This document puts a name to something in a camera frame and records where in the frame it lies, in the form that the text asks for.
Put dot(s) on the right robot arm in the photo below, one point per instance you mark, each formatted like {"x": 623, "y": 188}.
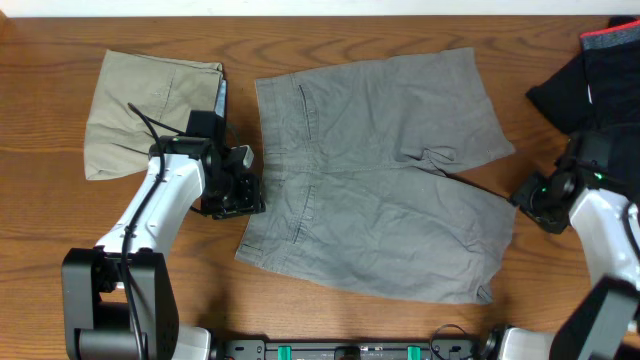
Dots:
{"x": 604, "y": 212}

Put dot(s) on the folded khaki shorts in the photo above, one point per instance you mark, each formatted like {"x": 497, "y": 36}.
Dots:
{"x": 165, "y": 90}

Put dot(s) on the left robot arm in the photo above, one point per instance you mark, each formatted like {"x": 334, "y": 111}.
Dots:
{"x": 117, "y": 296}

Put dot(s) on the black t-shirt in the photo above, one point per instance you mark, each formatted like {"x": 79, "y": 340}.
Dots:
{"x": 598, "y": 90}

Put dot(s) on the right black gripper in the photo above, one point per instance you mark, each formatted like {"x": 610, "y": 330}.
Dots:
{"x": 523, "y": 195}

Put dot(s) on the grey shorts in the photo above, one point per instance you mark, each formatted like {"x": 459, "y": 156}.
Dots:
{"x": 360, "y": 179}

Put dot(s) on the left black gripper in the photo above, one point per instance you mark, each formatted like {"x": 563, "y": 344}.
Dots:
{"x": 249, "y": 203}

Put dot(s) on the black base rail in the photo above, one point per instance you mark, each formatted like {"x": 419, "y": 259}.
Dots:
{"x": 446, "y": 349}

